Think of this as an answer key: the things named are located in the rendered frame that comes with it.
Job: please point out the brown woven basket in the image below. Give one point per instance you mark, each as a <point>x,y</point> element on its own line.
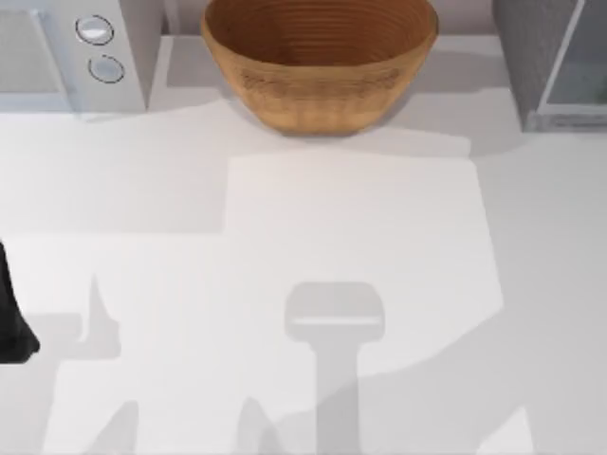
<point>318,95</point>

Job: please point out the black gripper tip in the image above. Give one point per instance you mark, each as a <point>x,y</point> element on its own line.
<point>12,327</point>

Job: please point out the round microwave knob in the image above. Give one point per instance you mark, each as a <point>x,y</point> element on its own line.
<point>94,29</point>
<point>106,68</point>

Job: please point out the grey cabinet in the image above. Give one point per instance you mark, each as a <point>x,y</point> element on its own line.
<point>545,61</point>

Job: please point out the pale microwave oven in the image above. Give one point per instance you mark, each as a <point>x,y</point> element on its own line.
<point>57,52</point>

